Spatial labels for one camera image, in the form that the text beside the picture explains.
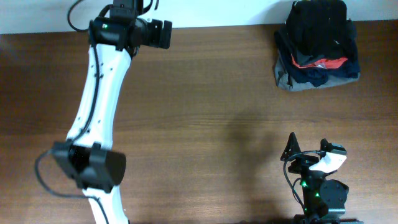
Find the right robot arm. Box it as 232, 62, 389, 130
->
280, 132, 361, 224

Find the grey shirt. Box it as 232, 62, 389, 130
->
274, 52, 361, 91

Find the black shirt with white print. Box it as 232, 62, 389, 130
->
293, 51, 326, 66

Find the navy blue shirt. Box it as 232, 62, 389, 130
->
274, 29, 360, 91

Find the black polo shirt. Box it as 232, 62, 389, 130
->
285, 0, 357, 59

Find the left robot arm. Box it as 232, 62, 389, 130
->
49, 0, 172, 223

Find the red shirt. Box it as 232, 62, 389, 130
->
292, 55, 348, 69

